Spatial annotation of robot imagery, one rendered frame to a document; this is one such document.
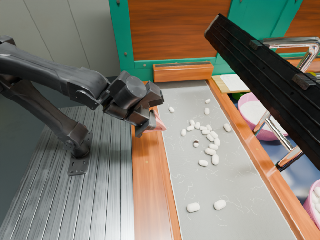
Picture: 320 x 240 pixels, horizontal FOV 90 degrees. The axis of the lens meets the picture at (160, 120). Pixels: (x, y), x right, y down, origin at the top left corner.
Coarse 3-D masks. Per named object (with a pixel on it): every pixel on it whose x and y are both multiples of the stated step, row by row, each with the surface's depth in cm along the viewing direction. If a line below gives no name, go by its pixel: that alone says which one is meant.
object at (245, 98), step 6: (246, 96) 80; (252, 96) 81; (240, 102) 78; (246, 102) 82; (240, 114) 72; (246, 120) 69; (252, 126) 68; (264, 132) 66; (270, 132) 63; (258, 138) 72; (264, 138) 70; (270, 138) 68; (276, 138) 68
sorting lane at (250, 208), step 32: (192, 96) 82; (224, 128) 68; (192, 160) 57; (224, 160) 57; (192, 192) 50; (224, 192) 50; (256, 192) 50; (192, 224) 44; (224, 224) 44; (256, 224) 44; (288, 224) 44
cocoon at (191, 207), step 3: (189, 204) 46; (192, 204) 46; (195, 204) 46; (198, 204) 46; (189, 207) 45; (192, 207) 45; (195, 207) 45; (198, 207) 45; (189, 210) 45; (192, 210) 45; (195, 210) 45
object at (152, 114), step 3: (150, 111) 48; (153, 111) 47; (150, 114) 45; (153, 114) 46; (156, 114) 48; (150, 117) 44; (153, 117) 46; (159, 117) 50; (150, 120) 43; (153, 120) 44; (150, 123) 43; (153, 123) 44; (153, 126) 44; (156, 126) 52; (159, 126) 52; (165, 126) 52; (150, 129) 44; (153, 129) 44
